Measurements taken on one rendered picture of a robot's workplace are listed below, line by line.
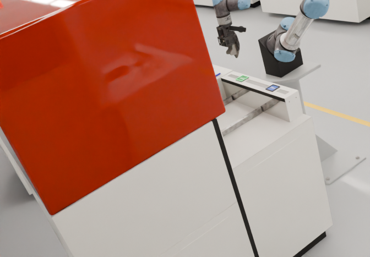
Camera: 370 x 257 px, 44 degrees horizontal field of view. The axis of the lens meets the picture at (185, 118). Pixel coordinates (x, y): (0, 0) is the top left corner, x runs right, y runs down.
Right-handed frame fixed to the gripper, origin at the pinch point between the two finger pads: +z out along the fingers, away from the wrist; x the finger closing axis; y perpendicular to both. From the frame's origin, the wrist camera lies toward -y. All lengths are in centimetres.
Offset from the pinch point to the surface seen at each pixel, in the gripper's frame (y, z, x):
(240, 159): 41, 29, 43
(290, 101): 2.0, 18.1, 40.0
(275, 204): 31, 62, 46
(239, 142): 32, 29, 31
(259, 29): -220, 111, -274
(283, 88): -1.5, 14.7, 31.5
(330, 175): -43, 109, 8
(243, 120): 18.8, 26.5, 19.0
